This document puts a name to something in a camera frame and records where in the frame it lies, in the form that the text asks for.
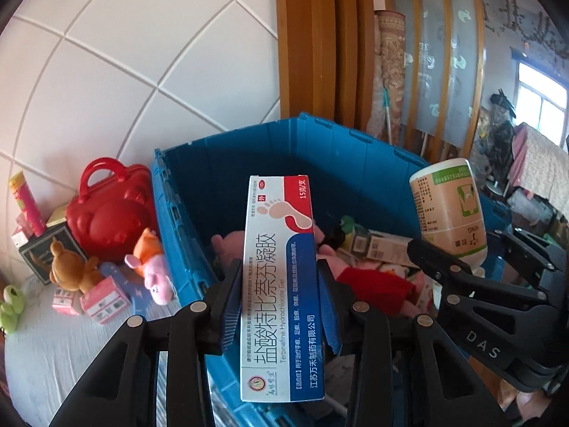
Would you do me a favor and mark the blue shoehorn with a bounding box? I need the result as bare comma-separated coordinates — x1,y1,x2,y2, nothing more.
99,262,153,319

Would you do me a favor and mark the brown bear plush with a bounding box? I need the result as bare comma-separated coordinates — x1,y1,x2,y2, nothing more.
49,239,103,294

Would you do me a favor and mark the green frog plush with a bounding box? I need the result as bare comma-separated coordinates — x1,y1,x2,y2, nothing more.
0,284,25,334

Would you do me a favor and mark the red white ointment box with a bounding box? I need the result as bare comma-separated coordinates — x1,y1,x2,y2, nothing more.
240,175,325,403

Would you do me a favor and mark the pink tissue pack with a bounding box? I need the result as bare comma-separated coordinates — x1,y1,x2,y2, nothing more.
80,276,130,325

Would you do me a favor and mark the blue-dress pig plush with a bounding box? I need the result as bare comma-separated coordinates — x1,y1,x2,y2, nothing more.
211,230,245,273

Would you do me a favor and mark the person's hand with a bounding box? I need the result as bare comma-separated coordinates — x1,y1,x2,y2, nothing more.
497,380,551,421

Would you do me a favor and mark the red-dress pig plush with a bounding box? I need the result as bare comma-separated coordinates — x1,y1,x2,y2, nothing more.
317,244,427,318

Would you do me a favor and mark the white barcode medicine box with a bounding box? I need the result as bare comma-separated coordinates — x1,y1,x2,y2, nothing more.
350,230,417,268

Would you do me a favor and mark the small pink white box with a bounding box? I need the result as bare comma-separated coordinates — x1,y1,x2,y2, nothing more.
52,287,84,316

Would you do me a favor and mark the orange-dress pig plush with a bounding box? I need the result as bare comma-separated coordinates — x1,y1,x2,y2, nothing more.
124,227,175,306

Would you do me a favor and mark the black gift box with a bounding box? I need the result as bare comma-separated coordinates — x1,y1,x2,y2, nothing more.
18,223,87,285

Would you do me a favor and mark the red bear suitcase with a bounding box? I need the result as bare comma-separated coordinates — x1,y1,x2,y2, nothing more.
65,157,158,263

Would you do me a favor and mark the yellow sticky note pad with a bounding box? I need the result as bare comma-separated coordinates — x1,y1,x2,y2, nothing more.
46,204,69,227

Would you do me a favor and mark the small pink tissue packet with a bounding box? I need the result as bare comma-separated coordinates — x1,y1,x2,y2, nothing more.
11,213,34,249

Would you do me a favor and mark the pink chips can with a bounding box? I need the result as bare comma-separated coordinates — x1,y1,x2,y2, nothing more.
9,171,46,237

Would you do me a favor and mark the wooden glass partition screen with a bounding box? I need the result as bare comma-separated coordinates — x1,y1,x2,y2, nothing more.
393,0,485,162

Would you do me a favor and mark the blue plastic storage crate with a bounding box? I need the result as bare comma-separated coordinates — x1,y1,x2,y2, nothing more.
149,112,512,427

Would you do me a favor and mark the rolled patterned carpet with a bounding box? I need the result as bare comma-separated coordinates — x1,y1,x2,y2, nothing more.
367,10,406,146

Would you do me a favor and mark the green mop handle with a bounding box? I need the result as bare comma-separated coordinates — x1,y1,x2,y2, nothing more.
383,87,393,146

